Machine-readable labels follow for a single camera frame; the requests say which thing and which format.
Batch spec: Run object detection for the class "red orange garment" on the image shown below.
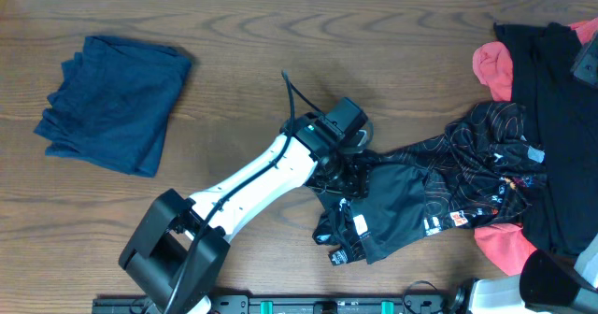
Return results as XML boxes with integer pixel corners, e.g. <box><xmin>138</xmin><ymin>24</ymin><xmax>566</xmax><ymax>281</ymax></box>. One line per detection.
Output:
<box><xmin>473</xmin><ymin>20</ymin><xmax>597</xmax><ymax>276</ymax></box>

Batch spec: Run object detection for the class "folded navy blue garment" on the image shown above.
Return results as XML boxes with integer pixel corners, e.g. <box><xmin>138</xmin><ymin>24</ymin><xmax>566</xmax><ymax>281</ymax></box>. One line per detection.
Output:
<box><xmin>35</xmin><ymin>36</ymin><xmax>192</xmax><ymax>178</ymax></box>

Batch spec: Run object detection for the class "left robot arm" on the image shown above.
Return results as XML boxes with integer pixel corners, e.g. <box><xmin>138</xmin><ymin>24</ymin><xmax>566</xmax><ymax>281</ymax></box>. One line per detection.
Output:
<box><xmin>119</xmin><ymin>97</ymin><xmax>373</xmax><ymax>313</ymax></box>

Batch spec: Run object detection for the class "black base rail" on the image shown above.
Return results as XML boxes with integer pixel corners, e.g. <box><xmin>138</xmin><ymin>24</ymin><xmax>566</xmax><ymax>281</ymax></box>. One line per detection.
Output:
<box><xmin>91</xmin><ymin>294</ymin><xmax>449</xmax><ymax>314</ymax></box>

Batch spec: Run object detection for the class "plain black shirt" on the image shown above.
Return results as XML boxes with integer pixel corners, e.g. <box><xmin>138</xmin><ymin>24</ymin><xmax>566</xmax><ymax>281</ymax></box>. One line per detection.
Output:
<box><xmin>494</xmin><ymin>23</ymin><xmax>597</xmax><ymax>256</ymax></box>

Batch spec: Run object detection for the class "black orange patterned jersey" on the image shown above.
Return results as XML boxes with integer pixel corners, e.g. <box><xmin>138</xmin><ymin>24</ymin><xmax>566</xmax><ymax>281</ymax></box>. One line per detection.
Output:
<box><xmin>312</xmin><ymin>102</ymin><xmax>548</xmax><ymax>265</ymax></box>

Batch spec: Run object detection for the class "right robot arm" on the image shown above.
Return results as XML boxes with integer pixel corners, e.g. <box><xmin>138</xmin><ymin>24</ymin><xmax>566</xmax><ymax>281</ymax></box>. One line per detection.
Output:
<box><xmin>495</xmin><ymin>23</ymin><xmax>597</xmax><ymax>313</ymax></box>

